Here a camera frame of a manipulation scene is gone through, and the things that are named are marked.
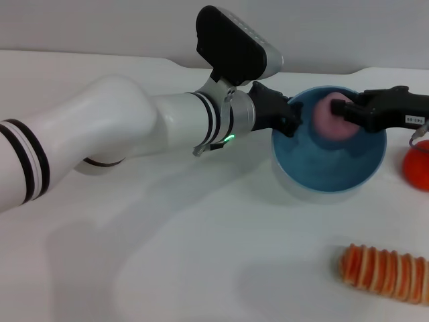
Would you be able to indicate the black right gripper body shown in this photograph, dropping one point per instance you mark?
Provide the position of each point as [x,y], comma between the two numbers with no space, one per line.
[388,107]

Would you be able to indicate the blue bowl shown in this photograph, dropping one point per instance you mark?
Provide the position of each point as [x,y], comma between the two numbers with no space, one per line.
[325,164]

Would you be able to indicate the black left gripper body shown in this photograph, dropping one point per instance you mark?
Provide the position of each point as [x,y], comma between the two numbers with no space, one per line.
[268,107]

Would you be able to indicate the pink toy peach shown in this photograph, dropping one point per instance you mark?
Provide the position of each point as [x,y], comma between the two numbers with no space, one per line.
[323,117]

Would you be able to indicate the orange striped toy shrimp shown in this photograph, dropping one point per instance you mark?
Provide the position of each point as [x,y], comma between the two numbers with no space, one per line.
[382,273]

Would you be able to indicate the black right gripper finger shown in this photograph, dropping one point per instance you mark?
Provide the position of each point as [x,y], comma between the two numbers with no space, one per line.
[359,98]
[343,110]

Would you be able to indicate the black silver wrist camera box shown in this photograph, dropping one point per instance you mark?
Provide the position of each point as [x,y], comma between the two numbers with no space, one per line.
[231,50]

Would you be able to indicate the red toy tomato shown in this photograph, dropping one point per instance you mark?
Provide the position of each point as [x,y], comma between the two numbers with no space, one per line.
[419,166]

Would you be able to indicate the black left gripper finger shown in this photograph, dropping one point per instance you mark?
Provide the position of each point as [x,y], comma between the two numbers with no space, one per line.
[288,127]
[295,108]

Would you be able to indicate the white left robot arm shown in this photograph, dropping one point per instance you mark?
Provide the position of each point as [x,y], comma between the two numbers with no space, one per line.
[100,110]

